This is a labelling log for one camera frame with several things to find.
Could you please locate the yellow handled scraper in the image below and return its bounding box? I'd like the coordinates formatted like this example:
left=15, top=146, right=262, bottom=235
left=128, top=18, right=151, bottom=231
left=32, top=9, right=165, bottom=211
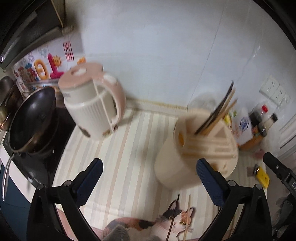
left=253, top=164, right=270, bottom=189

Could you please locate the white wall socket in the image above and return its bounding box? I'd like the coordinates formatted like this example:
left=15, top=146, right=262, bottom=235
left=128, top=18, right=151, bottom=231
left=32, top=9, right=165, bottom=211
left=259, top=75, right=290, bottom=106

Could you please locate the black capped sauce bottle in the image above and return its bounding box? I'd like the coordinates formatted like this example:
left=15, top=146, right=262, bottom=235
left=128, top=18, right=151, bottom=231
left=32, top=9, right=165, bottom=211
left=257, top=113, right=278, bottom=138

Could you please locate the black long chopstick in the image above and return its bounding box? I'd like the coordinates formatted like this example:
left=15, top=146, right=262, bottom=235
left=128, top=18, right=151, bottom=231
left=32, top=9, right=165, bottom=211
left=195, top=80, right=235, bottom=135

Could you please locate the dark chopstick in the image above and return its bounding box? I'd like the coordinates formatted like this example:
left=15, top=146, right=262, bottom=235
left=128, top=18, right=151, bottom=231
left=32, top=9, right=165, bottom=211
left=166, top=194, right=180, bottom=241

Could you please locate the steel pot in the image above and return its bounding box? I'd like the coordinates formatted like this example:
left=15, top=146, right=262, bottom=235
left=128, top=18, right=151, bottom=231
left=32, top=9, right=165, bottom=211
left=0, top=76, right=23, bottom=132

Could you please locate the black frying pan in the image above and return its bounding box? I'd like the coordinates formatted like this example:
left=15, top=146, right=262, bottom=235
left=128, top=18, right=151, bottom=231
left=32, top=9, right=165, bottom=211
left=1, top=86, right=56, bottom=200

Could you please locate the red capped sauce bottle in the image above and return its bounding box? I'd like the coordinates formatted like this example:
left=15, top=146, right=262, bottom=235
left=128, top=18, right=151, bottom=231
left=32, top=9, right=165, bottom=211
left=249, top=104, right=268, bottom=127

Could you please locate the brown small card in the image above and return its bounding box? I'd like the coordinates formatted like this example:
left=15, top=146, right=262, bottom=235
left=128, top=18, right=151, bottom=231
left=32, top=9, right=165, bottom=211
left=246, top=166, right=255, bottom=177

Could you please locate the cream chopstick holder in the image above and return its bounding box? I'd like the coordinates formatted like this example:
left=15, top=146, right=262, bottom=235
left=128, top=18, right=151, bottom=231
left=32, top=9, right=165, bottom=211
left=154, top=109, right=238, bottom=190

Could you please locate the pink white electric kettle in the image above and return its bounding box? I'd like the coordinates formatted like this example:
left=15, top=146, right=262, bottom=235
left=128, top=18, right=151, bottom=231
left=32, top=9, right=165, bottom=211
left=58, top=62, right=126, bottom=141

